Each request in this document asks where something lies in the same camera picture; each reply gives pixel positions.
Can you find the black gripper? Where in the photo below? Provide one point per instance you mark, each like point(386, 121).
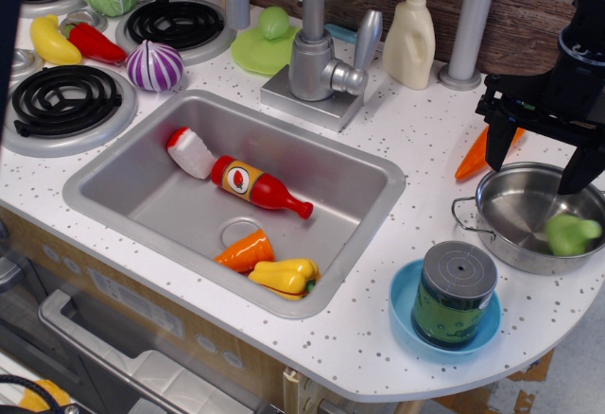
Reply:
point(565, 103)

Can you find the light green toy broccoli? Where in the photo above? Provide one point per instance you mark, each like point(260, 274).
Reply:
point(568, 235)

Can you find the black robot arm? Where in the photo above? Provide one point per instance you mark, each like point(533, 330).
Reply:
point(586, 29)

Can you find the stainless steel pot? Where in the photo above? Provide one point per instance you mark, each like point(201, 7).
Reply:
point(513, 206)

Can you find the green toy can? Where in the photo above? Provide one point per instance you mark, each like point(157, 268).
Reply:
point(456, 285)

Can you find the cream plastic detergent bottle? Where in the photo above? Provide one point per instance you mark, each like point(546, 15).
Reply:
point(410, 45)

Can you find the grey right support pole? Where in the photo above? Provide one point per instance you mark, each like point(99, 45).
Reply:
point(461, 72)

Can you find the light blue plastic bowl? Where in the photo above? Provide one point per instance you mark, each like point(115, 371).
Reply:
point(402, 294)

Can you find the silver toy faucet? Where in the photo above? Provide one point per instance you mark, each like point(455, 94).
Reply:
point(317, 86)

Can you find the light blue toy utensil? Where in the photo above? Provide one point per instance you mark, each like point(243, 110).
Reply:
point(341, 33)

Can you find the yellow toy bell pepper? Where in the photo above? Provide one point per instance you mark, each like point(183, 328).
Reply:
point(292, 279)

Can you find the red toy ketchup bottle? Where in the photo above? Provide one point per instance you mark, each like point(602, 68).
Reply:
point(256, 187)

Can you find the green toy lime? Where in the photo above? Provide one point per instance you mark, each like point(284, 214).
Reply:
point(273, 23)

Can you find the green toy plate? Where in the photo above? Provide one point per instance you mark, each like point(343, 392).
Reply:
point(252, 51)

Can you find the orange toy carrot half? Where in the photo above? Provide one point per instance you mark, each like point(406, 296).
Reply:
point(246, 253)

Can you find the white red toy milk carton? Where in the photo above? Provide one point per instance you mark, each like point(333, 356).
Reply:
point(189, 152)

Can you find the black middle stove burner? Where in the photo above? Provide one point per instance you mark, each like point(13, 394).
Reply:
point(195, 28)

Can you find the purple toy onion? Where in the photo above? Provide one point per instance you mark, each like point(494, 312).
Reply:
point(154, 67)

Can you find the grey toy sink basin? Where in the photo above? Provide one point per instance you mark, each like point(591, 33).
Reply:
point(135, 188)

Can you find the red toy chili pepper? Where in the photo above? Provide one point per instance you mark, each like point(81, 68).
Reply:
point(93, 44)

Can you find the silver middle stove knob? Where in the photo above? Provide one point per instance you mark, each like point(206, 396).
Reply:
point(88, 16)

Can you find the black front stove burner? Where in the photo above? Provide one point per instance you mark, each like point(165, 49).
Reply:
point(66, 110)

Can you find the yellow toy banana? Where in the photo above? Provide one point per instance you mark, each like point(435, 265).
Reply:
point(50, 44)

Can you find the yellow cloth on floor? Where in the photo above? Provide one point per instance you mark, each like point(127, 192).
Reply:
point(36, 403)

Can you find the grey oven door handle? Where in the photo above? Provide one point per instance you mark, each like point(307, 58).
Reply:
point(135, 371)

